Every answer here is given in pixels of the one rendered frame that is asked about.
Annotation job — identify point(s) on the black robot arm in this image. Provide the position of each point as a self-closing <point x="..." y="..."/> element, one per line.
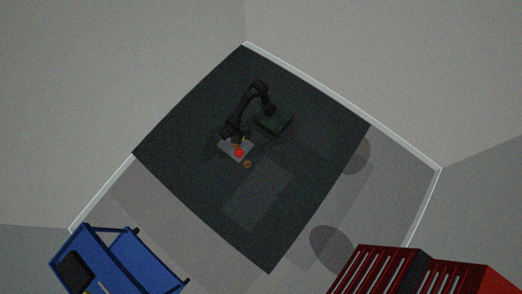
<point x="234" y="119"/>

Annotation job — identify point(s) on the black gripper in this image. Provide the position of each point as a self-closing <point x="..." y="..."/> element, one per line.
<point x="246" y="134"/>

